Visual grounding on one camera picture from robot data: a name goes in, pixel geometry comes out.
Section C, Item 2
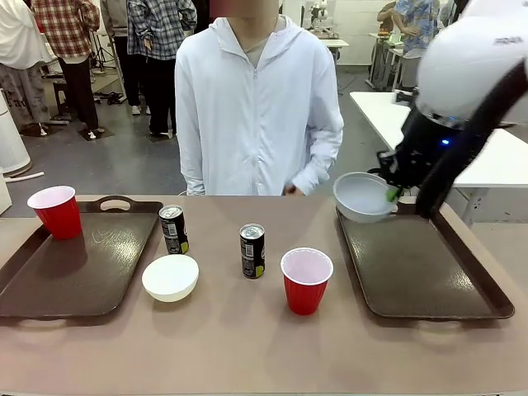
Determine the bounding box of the white desk with legs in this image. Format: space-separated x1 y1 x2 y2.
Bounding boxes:
317 37 350 67

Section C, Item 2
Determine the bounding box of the person in white hoodie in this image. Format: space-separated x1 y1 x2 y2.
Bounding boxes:
174 0 345 196

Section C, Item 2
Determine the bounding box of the person in grey plaid shirt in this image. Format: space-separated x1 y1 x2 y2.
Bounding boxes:
125 0 198 137

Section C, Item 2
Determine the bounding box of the white bowl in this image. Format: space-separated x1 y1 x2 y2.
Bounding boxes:
141 253 200 304
332 172 400 224

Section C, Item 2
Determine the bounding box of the white cylindrical appliance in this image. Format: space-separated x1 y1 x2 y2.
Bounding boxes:
0 88 33 177

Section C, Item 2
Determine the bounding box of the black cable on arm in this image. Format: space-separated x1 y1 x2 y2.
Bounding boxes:
415 61 528 219

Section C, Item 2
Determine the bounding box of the red plastic cup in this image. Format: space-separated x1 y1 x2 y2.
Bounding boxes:
280 247 334 316
26 186 83 241

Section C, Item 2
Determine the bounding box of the black drink can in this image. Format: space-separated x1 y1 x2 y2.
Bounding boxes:
239 224 266 280
158 205 191 256

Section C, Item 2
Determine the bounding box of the person in red plaid shirt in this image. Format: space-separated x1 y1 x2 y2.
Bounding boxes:
31 0 106 141

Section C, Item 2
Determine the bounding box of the person in white shirt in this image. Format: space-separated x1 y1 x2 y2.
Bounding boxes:
0 0 53 137

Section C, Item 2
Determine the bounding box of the brown plastic tray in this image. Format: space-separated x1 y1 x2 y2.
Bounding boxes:
336 196 516 322
0 195 165 319

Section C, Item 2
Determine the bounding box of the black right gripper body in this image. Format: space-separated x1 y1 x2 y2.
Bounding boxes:
376 105 494 198

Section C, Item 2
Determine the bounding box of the person in blue floral shirt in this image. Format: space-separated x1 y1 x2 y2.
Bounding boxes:
376 0 441 90

